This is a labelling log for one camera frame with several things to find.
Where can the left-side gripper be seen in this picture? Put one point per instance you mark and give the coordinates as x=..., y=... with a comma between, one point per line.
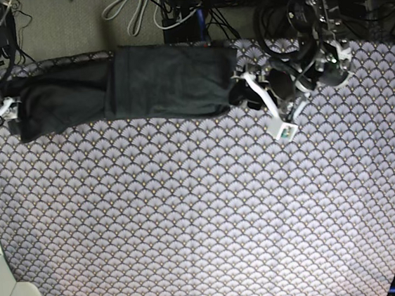
x=283, y=87

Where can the dark grey T-shirt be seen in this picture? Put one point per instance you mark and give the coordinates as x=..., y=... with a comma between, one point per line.
x=137, y=82

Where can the fan-patterned tablecloth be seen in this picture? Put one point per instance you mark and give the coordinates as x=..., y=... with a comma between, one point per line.
x=212, y=207

